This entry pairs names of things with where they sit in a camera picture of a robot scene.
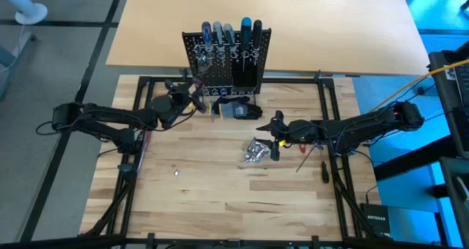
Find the grey handle screwdriver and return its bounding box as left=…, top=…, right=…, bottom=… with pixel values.
left=223, top=22, right=237, bottom=65
left=213, top=21, right=225, bottom=67

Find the large ring wire rack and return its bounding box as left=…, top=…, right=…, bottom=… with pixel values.
left=193, top=40, right=262, bottom=62

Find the black metal table frame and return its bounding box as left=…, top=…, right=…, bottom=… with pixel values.
left=76, top=75, right=395, bottom=249

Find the black Netgear switch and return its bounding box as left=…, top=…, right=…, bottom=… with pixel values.
left=359, top=203, right=391, bottom=237

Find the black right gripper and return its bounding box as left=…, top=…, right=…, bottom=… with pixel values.
left=254, top=110, right=318, bottom=161

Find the white pole stand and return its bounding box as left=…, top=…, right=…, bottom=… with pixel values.
left=0, top=0, right=48, bottom=26

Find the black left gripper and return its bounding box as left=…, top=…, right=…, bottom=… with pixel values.
left=148, top=80, right=206, bottom=128

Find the black metal pegboard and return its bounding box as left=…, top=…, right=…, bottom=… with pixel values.
left=182, top=28, right=273, bottom=109

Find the grey black work glove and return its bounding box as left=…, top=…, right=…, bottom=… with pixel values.
left=208, top=97, right=264, bottom=121

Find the black plastic bin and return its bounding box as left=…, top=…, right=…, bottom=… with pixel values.
left=231, top=60, right=259, bottom=89

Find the small black mount block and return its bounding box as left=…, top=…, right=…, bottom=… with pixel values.
left=117, top=163, right=137, bottom=180

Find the black diagonal beam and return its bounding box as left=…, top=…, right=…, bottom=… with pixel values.
left=373, top=134, right=457, bottom=182

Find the black cable bundle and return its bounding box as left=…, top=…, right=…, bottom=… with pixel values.
left=335, top=175, right=374, bottom=239
left=82, top=168, right=136, bottom=237

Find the small ring wire rack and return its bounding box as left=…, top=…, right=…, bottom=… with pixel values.
left=202, top=86, right=256, bottom=97

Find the grey metal table leg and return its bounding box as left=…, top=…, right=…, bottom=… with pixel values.
left=0, top=31, right=37, bottom=102

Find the light wooden desk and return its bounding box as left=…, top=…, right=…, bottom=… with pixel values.
left=105, top=0, right=432, bottom=77

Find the black ribbed handle screwdriver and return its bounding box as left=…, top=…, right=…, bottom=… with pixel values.
left=319, top=149, right=330, bottom=185

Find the yellow cable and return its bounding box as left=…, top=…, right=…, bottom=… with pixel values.
left=361, top=57, right=469, bottom=119

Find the dark grey equipment shelf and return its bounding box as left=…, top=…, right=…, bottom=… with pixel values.
left=437, top=156, right=469, bottom=249

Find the black equipment cart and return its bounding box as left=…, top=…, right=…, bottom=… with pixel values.
left=427, top=40, right=469, bottom=158

